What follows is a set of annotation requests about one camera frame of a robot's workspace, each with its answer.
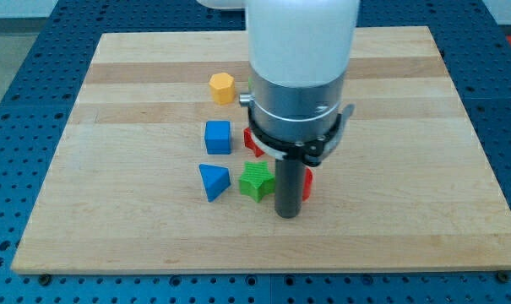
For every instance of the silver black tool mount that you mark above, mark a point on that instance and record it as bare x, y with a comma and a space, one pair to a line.
303, 123

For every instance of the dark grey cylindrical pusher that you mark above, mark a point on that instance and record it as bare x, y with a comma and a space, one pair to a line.
289, 182

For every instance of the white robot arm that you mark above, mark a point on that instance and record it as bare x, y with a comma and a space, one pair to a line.
298, 52

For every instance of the red round block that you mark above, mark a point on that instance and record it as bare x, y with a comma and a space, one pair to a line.
307, 185

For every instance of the green star block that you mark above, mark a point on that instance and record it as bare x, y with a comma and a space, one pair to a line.
256, 180

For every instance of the red star block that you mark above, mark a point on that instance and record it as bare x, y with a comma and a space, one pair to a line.
250, 144

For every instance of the blue triangle block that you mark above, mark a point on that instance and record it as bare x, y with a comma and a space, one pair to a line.
216, 180

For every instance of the blue cube block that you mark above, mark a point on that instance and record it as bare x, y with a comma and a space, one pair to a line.
217, 137

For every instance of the yellow hexagon block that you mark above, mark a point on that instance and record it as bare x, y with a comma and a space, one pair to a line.
222, 88

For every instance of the blue perforated table plate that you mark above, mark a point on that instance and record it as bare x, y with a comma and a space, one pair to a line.
35, 109

